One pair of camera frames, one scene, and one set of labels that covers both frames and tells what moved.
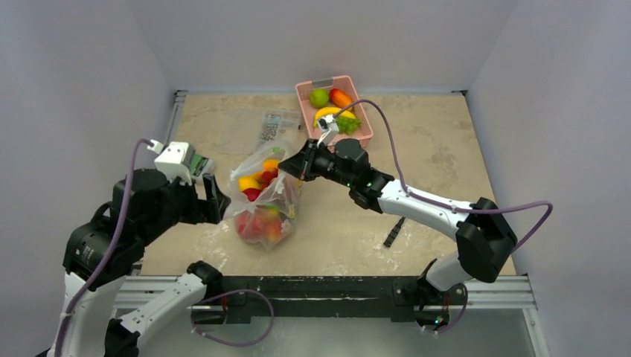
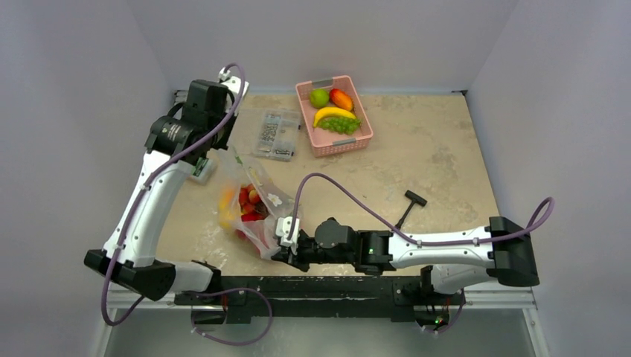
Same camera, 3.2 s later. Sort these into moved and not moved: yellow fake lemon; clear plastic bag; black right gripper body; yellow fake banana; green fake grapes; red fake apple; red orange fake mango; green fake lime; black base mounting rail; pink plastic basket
Moved: clear plastic bag; black right gripper body; red fake apple; yellow fake lemon
Not moved: red orange fake mango; pink plastic basket; black base mounting rail; yellow fake banana; green fake grapes; green fake lime
